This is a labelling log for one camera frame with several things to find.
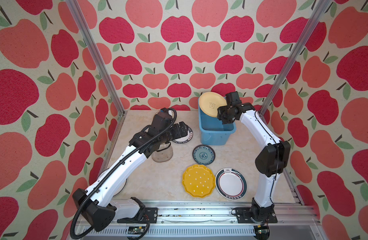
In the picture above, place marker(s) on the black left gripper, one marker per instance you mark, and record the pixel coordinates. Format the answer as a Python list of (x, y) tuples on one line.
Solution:
[(176, 127)]

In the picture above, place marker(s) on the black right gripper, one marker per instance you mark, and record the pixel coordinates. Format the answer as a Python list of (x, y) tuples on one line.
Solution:
[(223, 120)]

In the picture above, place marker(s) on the green rim Hao Shi plate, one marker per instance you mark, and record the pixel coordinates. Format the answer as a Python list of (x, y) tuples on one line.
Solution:
[(185, 139)]

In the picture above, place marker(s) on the cream bear plate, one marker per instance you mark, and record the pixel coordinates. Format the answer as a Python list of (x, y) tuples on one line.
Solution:
[(210, 102)]

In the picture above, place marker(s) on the yellow dotted scalloped plate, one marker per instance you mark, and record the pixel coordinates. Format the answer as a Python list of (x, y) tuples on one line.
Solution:
[(198, 181)]

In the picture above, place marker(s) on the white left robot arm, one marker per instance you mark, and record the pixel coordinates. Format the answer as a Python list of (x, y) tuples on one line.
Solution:
[(95, 211)]

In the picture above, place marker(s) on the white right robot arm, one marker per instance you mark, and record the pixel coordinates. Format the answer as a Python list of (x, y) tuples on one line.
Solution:
[(270, 162)]

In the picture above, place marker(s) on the blue plastic bin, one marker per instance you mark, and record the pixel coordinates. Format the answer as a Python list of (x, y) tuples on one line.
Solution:
[(213, 132)]

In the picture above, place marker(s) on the smoky glass plate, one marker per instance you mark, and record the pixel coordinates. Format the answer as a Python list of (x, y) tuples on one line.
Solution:
[(163, 154)]

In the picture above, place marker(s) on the blue floral small plate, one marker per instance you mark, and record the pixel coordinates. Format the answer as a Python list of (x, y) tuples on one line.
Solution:
[(204, 155)]

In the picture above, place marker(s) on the green red rim plate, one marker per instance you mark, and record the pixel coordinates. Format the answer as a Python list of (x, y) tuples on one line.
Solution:
[(231, 184)]

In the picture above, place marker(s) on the white black ring plate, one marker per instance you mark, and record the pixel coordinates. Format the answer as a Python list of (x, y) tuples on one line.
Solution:
[(120, 188)]

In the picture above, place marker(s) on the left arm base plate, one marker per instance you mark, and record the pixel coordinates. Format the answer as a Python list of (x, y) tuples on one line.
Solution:
[(145, 215)]

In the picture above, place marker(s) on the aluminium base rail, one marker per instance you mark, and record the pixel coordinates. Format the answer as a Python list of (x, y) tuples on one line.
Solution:
[(178, 220)]

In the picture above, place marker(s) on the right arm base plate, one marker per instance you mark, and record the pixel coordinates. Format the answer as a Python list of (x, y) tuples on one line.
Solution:
[(244, 215)]

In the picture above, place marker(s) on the right aluminium corner post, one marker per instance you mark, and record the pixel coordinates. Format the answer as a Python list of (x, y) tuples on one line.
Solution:
[(311, 24)]

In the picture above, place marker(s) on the aluminium corner post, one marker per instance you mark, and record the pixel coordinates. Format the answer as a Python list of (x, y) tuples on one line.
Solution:
[(311, 24), (82, 24)]

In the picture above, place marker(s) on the left aluminium corner post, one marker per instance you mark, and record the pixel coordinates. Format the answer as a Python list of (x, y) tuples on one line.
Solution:
[(82, 24)]

